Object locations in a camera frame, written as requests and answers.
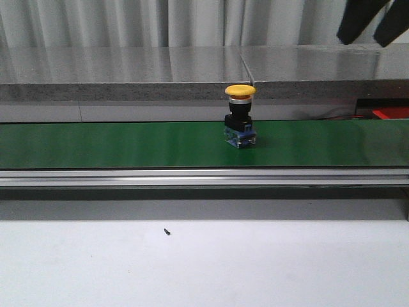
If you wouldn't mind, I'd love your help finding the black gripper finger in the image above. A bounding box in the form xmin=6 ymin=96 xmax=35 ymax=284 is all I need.
xmin=337 ymin=0 xmax=389 ymax=45
xmin=373 ymin=0 xmax=408 ymax=47

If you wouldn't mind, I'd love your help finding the yellow mushroom push button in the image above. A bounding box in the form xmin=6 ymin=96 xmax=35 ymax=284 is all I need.
xmin=224 ymin=84 xmax=256 ymax=148

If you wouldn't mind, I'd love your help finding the grey stone slab right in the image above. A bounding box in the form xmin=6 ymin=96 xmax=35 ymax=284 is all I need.
xmin=240 ymin=43 xmax=408 ymax=99

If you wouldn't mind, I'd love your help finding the grey stone slab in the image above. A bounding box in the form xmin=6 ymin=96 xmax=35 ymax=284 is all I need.
xmin=1 ymin=47 xmax=251 ymax=101
xmin=240 ymin=43 xmax=408 ymax=99

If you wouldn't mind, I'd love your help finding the red plate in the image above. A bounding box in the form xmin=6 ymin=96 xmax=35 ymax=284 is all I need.
xmin=372 ymin=107 xmax=409 ymax=120

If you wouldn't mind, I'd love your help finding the green conveyor belt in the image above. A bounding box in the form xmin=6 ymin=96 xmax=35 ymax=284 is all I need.
xmin=1 ymin=120 xmax=408 ymax=169

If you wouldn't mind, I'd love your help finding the grey rear conveyor panel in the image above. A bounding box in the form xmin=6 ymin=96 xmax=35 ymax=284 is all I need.
xmin=1 ymin=98 xmax=357 ymax=123

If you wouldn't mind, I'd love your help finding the grey pleated curtain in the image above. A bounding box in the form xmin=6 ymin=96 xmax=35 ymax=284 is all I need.
xmin=0 ymin=0 xmax=391 ymax=49

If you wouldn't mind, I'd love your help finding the grey stone slab left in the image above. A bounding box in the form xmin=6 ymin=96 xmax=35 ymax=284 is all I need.
xmin=1 ymin=47 xmax=251 ymax=101

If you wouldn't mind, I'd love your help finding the red cable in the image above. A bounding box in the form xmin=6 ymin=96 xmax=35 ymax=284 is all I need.
xmin=316 ymin=114 xmax=371 ymax=122

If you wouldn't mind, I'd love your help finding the aluminium conveyor side rail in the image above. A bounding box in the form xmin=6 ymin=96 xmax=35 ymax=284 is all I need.
xmin=1 ymin=167 xmax=408 ymax=187

